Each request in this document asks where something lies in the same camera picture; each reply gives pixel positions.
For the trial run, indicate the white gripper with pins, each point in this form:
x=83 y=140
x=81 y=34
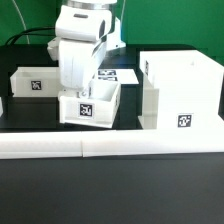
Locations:
x=78 y=62

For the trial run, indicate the white front drawer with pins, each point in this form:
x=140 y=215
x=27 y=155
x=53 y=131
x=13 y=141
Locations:
x=98 y=110

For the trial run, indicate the white drawer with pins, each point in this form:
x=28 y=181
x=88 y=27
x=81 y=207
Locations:
x=36 y=82
x=98 y=110

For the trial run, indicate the white drawer cabinet box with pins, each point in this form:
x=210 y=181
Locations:
x=181 y=89

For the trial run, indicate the white rear drawer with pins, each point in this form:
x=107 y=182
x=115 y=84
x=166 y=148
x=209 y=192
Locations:
x=36 y=82

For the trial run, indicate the white marker sheet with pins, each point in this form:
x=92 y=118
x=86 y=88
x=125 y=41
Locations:
x=124 y=76

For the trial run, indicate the white L-shaped fence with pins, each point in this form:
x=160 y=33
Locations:
x=109 y=143

